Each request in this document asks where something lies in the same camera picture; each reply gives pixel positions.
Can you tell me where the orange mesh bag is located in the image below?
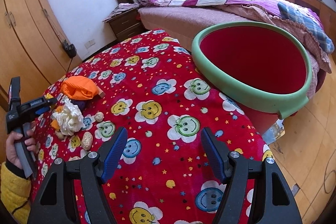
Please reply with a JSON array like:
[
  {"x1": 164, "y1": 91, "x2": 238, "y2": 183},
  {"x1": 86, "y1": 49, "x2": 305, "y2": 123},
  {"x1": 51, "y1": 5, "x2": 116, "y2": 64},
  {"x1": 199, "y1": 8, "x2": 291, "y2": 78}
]
[{"x1": 61, "y1": 76, "x2": 101, "y2": 101}]

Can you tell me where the red bin with green rim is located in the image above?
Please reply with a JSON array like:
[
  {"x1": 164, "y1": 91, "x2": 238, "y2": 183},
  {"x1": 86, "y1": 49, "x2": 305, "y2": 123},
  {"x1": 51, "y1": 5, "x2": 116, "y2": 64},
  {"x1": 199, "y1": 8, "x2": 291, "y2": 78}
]
[{"x1": 191, "y1": 21, "x2": 313, "y2": 135}]

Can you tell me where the person's left hand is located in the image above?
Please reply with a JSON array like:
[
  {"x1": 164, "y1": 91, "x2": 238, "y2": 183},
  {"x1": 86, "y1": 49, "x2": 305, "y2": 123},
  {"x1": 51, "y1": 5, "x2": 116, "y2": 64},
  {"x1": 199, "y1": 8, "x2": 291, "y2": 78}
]
[{"x1": 6, "y1": 122, "x2": 40, "y2": 170}]

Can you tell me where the black hanging pouch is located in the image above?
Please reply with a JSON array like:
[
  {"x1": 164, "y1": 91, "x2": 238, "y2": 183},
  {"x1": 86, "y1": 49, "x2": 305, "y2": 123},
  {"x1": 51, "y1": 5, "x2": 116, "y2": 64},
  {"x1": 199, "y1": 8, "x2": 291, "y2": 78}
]
[{"x1": 62, "y1": 40, "x2": 77, "y2": 58}]

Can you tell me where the bed with pink sheet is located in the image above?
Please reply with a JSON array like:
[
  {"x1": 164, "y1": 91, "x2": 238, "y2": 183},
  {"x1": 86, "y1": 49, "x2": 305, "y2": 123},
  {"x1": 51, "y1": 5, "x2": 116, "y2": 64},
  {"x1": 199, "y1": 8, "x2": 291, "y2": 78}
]
[{"x1": 138, "y1": 0, "x2": 336, "y2": 93}]

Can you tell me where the red smiley flower tablecloth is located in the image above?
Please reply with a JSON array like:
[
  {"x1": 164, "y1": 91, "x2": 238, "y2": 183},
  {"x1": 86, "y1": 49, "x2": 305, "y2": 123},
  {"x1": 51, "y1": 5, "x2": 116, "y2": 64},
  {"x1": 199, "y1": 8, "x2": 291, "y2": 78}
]
[{"x1": 29, "y1": 28, "x2": 275, "y2": 224}]

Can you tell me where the blue plaid cloth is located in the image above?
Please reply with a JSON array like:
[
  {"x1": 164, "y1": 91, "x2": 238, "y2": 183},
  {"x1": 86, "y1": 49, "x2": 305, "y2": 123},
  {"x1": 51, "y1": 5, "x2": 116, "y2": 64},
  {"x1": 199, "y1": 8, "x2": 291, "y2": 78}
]
[{"x1": 278, "y1": 1, "x2": 336, "y2": 52}]

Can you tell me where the pink clothes pile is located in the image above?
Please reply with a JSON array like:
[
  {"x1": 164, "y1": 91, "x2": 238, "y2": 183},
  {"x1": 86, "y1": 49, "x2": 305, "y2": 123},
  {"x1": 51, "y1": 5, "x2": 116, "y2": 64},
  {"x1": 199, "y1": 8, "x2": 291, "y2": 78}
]
[{"x1": 102, "y1": 3, "x2": 139, "y2": 22}]

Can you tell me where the dark wooden nightstand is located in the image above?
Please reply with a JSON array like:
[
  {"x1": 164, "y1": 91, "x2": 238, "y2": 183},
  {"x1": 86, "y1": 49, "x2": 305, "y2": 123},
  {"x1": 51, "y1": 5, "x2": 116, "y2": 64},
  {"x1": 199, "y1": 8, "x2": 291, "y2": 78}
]
[{"x1": 106, "y1": 7, "x2": 143, "y2": 41}]

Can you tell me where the light wooden wardrobe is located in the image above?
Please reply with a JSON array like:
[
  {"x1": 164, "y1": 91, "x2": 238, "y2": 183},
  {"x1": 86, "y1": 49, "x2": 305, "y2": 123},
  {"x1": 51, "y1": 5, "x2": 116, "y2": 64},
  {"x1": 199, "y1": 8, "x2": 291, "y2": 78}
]
[{"x1": 0, "y1": 0, "x2": 79, "y2": 109}]

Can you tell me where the person's left forearm yellow sleeve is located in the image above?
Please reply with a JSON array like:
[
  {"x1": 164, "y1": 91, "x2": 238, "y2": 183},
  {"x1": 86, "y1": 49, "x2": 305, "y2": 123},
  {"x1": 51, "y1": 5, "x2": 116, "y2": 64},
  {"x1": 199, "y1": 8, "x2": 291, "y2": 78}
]
[{"x1": 0, "y1": 160, "x2": 33, "y2": 224}]

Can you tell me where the white tissue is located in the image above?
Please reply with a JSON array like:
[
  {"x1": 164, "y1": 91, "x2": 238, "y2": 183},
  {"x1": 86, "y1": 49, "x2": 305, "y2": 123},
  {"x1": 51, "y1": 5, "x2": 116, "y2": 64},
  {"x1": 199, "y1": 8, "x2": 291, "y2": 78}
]
[{"x1": 52, "y1": 98, "x2": 85, "y2": 136}]

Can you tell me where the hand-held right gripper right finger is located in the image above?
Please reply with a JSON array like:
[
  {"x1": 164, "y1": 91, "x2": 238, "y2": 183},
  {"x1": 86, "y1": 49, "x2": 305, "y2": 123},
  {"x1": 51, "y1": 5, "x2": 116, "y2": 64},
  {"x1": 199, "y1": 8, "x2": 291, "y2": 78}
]
[{"x1": 201, "y1": 127, "x2": 301, "y2": 224}]

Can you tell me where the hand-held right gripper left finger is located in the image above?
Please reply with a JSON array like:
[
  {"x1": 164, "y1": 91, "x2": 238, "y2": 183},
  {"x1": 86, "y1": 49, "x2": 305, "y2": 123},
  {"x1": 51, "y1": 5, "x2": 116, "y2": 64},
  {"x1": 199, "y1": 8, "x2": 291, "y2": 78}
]
[{"x1": 28, "y1": 127, "x2": 129, "y2": 224}]

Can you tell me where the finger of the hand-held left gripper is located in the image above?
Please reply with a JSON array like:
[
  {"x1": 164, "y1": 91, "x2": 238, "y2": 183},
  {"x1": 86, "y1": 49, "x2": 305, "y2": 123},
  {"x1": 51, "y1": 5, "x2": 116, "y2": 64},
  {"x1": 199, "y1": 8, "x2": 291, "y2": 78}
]
[{"x1": 26, "y1": 97, "x2": 58, "y2": 116}]

